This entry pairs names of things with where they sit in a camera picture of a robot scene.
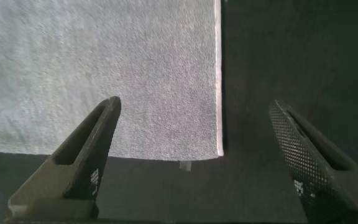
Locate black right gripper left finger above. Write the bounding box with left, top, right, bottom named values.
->
left=7, top=96, right=122, bottom=219

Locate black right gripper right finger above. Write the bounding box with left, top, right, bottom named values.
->
left=268, top=100, right=358, bottom=224

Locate grey terry towel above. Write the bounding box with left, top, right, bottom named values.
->
left=0, top=0, right=224, bottom=162

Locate black fabric table cover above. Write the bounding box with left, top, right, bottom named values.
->
left=0, top=0, right=358, bottom=224

